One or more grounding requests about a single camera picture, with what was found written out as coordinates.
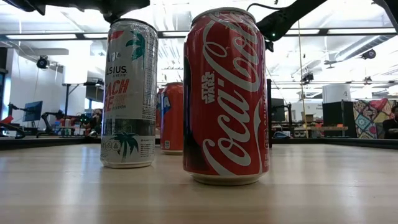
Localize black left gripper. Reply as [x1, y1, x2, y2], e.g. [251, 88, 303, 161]
[101, 0, 151, 24]

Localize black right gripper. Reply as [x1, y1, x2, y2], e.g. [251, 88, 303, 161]
[255, 9, 295, 53]

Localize white Celsius palm can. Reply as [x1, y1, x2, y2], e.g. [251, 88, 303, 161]
[99, 18, 159, 170]

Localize red Coca-Cola can white script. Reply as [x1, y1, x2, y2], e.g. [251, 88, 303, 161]
[182, 7, 271, 187]

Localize black monitor on stand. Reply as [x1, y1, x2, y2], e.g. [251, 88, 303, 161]
[271, 98, 293, 128]

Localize black upright metal loop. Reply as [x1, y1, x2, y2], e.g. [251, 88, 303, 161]
[266, 78, 274, 149]

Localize cardboard box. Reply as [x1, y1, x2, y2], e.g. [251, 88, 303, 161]
[300, 111, 315, 123]

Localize black tall table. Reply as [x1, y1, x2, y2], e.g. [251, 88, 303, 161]
[61, 81, 105, 118]

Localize black cabinet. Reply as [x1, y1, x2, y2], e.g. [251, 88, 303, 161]
[322, 101, 358, 138]

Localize red storage bins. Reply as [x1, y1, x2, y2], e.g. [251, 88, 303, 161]
[55, 114, 82, 127]

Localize colourful patchwork quilt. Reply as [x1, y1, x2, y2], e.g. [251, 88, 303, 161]
[353, 98, 398, 140]

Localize computer monitor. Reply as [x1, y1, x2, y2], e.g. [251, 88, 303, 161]
[23, 100, 44, 123]

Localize person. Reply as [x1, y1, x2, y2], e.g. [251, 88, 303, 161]
[382, 105, 398, 140]

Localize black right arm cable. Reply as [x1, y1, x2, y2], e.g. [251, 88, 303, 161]
[246, 2, 289, 12]

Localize thin hanging cord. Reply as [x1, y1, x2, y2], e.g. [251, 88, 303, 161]
[295, 18, 308, 138]

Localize grey ceiling duct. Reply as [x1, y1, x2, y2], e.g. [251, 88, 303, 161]
[329, 34, 396, 62]

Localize black cable loop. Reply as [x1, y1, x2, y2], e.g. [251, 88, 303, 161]
[0, 123, 25, 140]

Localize black metal table frame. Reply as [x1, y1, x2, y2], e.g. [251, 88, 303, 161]
[0, 138, 398, 151]

